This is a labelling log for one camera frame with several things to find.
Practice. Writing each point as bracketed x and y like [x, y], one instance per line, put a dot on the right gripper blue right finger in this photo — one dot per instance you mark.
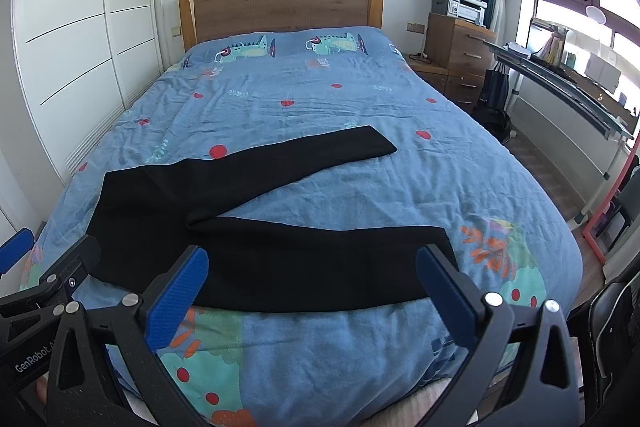
[542, 387]

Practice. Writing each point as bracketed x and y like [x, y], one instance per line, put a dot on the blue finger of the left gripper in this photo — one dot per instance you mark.
[15, 248]
[58, 283]

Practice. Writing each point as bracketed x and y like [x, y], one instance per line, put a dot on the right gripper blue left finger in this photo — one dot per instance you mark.
[82, 387]

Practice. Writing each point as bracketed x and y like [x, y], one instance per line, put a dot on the black pants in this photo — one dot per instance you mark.
[147, 216]

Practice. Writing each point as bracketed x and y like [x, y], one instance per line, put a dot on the black chair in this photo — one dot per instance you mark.
[614, 335]

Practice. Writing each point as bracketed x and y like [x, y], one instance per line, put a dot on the blue patterned bed cover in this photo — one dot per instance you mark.
[329, 369]

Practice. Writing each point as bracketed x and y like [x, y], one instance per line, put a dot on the white wardrobe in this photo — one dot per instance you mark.
[81, 63]

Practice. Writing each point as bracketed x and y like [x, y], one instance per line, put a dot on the glass desk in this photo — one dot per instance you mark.
[591, 110]

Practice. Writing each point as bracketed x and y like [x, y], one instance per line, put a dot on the wooden nightstand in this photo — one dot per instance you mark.
[434, 75]

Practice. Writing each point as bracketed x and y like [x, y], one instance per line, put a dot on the wooden chest of drawers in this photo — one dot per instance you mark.
[459, 47]

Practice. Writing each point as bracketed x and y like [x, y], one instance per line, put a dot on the wooden headboard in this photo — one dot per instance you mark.
[204, 20]

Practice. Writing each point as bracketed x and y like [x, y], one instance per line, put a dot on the white printer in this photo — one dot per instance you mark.
[472, 11]

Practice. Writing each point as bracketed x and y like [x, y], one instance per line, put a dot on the red frame stand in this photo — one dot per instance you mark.
[587, 231]

